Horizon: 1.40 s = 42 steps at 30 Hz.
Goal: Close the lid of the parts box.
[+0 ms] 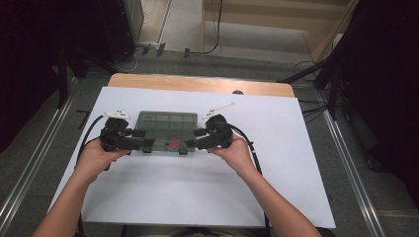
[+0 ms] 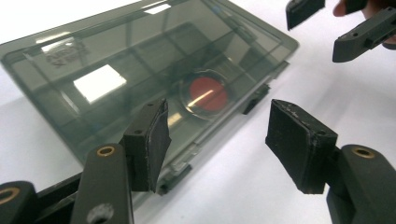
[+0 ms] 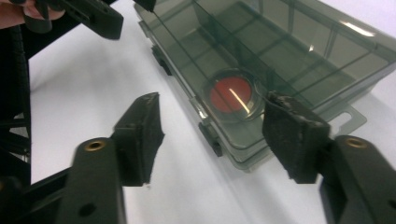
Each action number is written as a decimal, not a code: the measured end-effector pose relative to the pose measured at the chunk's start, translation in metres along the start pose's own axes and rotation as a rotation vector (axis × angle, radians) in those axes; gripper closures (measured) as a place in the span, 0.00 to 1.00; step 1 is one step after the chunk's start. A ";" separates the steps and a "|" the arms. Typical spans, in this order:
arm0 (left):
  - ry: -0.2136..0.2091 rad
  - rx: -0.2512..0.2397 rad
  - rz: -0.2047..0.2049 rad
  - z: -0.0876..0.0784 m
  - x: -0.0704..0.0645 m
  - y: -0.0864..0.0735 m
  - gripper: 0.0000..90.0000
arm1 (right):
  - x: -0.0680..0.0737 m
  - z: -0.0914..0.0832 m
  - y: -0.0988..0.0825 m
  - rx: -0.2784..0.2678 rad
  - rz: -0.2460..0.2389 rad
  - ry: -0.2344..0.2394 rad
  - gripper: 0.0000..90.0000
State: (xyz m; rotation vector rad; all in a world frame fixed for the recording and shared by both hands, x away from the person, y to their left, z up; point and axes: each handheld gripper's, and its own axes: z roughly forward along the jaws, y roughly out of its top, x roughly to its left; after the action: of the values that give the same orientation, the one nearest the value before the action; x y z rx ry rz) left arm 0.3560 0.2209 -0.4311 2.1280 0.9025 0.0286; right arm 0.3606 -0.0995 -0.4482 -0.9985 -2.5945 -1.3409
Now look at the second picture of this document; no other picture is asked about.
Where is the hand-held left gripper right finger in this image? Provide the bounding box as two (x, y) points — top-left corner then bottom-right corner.
(264, 98), (339, 195)

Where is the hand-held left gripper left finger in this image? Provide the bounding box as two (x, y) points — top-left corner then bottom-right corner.
(120, 97), (172, 193)

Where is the red round badge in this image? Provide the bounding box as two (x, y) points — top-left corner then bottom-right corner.
(178, 69), (233, 120)

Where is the grey transparent compartment box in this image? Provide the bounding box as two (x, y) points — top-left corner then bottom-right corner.
(0, 0), (300, 197)

